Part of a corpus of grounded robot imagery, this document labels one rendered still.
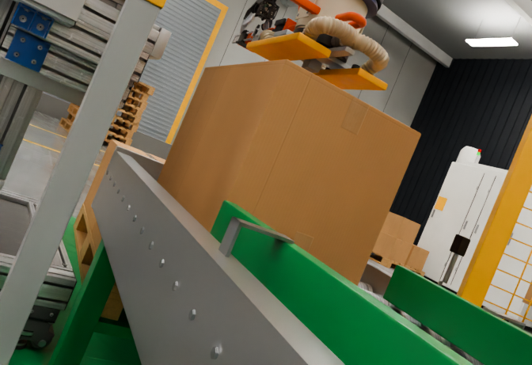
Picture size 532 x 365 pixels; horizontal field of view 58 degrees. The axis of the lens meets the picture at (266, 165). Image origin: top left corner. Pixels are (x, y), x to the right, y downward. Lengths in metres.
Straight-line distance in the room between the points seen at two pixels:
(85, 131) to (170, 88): 10.70
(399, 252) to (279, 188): 7.73
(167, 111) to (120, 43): 10.69
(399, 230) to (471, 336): 7.60
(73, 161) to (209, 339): 0.52
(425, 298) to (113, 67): 0.78
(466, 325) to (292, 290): 0.47
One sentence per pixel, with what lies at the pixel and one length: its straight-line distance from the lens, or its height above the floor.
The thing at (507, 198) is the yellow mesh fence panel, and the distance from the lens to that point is 1.27.
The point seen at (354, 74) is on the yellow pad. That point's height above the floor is 1.03.
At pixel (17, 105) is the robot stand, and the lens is 1.72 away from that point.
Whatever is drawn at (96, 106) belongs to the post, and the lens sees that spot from 0.96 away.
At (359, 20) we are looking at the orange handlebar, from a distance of 1.27.
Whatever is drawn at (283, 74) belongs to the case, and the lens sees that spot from 1.00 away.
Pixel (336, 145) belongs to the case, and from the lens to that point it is 1.07.
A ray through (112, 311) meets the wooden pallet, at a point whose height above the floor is 0.06.
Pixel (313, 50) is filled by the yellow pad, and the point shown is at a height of 1.03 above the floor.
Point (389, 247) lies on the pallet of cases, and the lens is 8.60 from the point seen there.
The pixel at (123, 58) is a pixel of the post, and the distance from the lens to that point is 0.97.
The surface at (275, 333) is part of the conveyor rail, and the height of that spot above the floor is 0.59.
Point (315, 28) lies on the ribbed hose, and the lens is 1.19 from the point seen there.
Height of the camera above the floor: 0.72
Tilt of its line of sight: 1 degrees up
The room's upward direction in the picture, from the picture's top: 23 degrees clockwise
